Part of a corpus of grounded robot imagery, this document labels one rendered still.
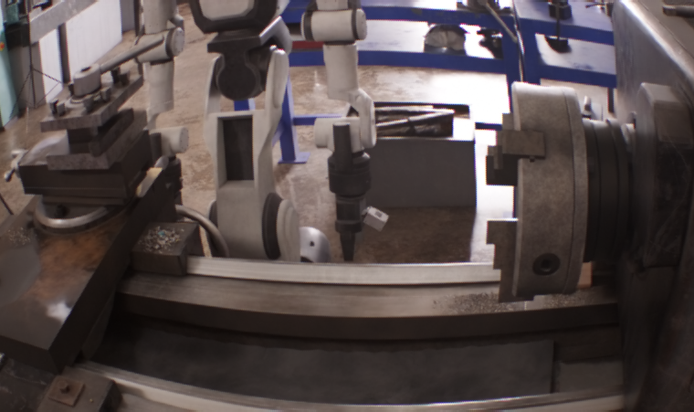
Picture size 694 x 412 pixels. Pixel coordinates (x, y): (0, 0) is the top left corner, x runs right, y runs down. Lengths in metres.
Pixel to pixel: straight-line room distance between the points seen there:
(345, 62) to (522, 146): 0.96
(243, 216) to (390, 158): 1.29
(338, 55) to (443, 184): 1.40
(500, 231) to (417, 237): 2.00
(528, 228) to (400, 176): 2.24
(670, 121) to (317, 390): 0.77
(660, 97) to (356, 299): 0.70
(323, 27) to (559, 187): 0.97
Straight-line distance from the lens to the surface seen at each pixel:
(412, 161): 2.95
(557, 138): 0.76
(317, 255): 2.19
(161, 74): 1.80
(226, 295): 1.19
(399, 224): 2.94
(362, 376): 1.17
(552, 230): 0.76
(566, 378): 1.14
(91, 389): 0.99
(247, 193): 1.72
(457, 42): 2.71
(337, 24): 1.62
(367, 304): 1.13
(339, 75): 1.67
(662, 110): 0.62
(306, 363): 1.21
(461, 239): 2.83
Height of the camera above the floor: 1.51
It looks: 29 degrees down
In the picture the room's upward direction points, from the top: 7 degrees counter-clockwise
